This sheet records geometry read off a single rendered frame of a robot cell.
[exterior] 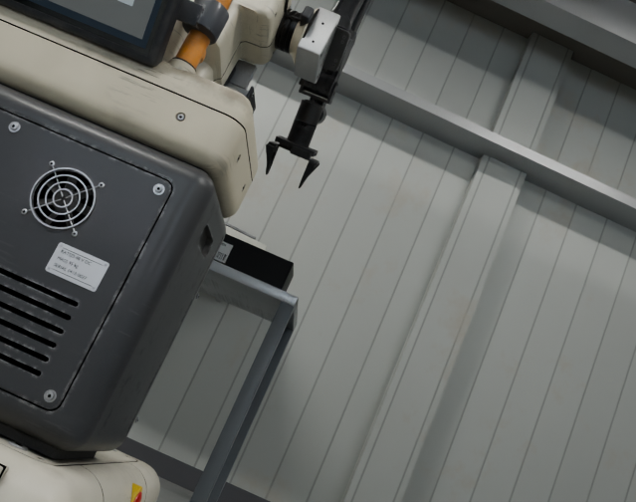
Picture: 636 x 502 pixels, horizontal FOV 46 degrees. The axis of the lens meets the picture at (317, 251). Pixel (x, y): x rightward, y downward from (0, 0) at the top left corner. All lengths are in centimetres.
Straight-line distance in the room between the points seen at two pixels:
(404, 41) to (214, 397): 260
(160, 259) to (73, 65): 30
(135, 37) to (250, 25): 50
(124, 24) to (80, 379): 47
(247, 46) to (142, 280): 75
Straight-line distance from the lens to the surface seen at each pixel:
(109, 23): 108
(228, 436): 207
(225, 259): 226
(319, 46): 154
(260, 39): 155
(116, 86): 106
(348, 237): 460
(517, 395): 475
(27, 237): 101
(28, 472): 90
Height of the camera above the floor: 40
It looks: 15 degrees up
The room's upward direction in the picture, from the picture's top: 24 degrees clockwise
